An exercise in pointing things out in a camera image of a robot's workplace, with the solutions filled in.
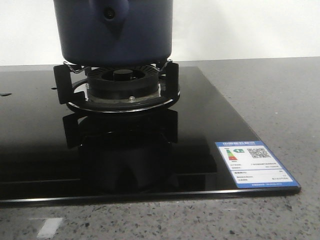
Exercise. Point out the black pot support grate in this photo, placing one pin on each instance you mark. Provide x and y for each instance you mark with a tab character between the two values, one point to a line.
71	83

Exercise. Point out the blue energy label sticker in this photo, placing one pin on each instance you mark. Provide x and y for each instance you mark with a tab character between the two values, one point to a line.
252	165

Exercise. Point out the dark blue cooking pot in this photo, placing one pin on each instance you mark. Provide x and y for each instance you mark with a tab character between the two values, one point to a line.
109	33

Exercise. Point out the black round gas burner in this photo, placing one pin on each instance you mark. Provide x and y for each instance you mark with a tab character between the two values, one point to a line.
111	84

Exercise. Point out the black glass gas cooktop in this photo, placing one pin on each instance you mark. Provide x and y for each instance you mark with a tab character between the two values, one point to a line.
49	154

